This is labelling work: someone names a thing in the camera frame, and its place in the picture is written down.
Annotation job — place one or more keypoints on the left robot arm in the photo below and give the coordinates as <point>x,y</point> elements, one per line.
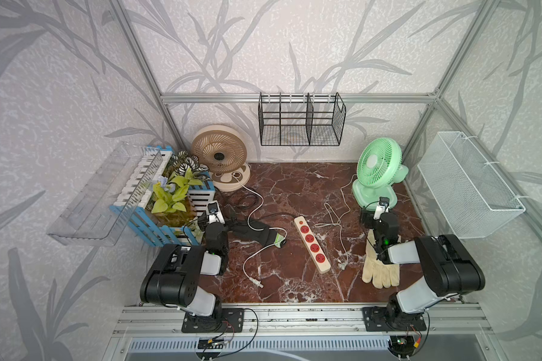
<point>173,281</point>

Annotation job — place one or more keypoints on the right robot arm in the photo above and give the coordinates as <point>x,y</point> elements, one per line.
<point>448,270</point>

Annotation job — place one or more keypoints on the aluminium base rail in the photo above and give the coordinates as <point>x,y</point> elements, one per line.
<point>305,331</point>

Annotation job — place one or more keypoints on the green potted plant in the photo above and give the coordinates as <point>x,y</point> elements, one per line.
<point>170,200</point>

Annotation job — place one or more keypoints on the beige desk fan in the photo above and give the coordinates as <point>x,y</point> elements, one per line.
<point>223,151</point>

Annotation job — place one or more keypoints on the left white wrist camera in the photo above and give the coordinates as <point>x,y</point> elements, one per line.
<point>214,213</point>

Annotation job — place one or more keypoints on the blue white wooden crate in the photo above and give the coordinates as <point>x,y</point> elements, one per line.
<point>147,227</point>

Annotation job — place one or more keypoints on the black green-cuffed glove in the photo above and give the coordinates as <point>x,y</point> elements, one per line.
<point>260,233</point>

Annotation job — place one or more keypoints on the black wire wall basket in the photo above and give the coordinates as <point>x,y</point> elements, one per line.
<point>301,120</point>

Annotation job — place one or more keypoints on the white mesh wall basket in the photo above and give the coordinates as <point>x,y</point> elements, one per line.
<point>472,196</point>

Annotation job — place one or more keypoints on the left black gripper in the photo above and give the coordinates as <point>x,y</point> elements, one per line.
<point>201,223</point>

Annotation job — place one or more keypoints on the cream work glove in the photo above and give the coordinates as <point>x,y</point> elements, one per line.
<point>376,272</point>

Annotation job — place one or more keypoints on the beige red power strip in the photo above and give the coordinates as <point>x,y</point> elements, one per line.
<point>312,245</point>

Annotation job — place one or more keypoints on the clear plastic wall tray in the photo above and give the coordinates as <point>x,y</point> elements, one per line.
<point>99,214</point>

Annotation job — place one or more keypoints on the green desk fan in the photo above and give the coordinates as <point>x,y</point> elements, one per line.
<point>379,167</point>

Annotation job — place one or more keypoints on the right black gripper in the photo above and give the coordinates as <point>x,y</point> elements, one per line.
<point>369,214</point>

